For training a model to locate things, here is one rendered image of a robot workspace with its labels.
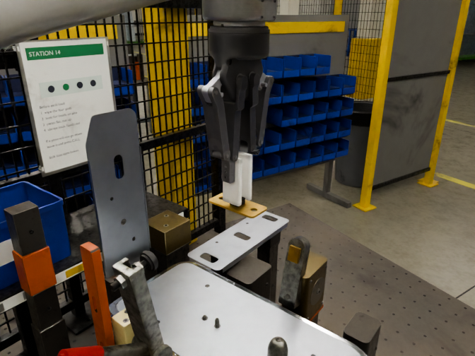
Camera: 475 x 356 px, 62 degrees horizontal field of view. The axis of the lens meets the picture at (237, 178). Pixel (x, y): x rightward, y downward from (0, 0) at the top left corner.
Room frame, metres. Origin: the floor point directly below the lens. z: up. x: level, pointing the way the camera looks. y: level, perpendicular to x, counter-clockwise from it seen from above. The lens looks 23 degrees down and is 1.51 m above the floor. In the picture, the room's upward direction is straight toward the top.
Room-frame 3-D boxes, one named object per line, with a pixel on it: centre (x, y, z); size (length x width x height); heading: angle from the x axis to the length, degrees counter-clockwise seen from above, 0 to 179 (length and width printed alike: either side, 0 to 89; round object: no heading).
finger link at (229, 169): (0.49, 0.02, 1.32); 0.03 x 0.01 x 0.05; 141
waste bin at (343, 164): (3.57, -1.16, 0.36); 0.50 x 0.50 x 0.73
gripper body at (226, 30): (0.51, 0.00, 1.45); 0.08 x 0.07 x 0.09; 141
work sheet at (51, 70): (0.97, 0.40, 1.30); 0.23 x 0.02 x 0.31; 141
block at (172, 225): (0.81, 0.17, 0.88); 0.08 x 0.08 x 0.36; 51
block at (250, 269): (0.74, -0.04, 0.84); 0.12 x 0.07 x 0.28; 141
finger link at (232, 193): (0.51, 0.01, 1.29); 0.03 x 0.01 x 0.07; 51
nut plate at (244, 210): (0.51, 0.00, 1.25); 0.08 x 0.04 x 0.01; 51
